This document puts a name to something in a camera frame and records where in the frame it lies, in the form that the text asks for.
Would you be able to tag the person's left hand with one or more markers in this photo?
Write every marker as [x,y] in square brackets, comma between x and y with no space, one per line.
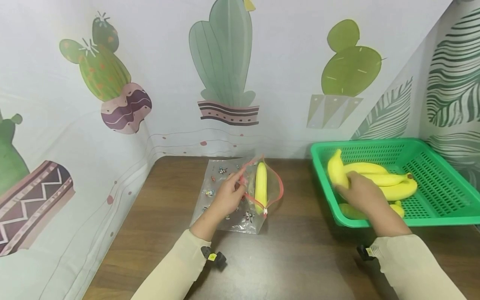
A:
[223,200]

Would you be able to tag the person's right hand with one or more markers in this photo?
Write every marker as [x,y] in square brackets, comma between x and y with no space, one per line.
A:
[363,196]

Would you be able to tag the person's right fingers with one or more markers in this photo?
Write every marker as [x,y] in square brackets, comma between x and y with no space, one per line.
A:
[343,189]

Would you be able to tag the person's left fingers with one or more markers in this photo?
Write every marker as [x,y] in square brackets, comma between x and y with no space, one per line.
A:
[236,183]

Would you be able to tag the clear zip bag red zipper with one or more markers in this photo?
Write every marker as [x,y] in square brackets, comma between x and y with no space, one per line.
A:
[219,177]

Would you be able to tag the yellow banana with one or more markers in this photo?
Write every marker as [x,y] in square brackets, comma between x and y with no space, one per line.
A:
[365,168]
[335,168]
[386,179]
[260,183]
[401,191]

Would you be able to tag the person's right forearm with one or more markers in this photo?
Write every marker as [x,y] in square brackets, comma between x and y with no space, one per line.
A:
[412,266]

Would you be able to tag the person's left forearm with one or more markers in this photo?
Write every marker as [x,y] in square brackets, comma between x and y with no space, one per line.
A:
[176,266]

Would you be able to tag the black wrist band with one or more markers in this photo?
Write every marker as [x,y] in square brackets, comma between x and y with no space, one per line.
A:
[365,252]
[216,257]

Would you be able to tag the green plastic basket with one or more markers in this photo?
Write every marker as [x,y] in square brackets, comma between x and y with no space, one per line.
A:
[442,196]

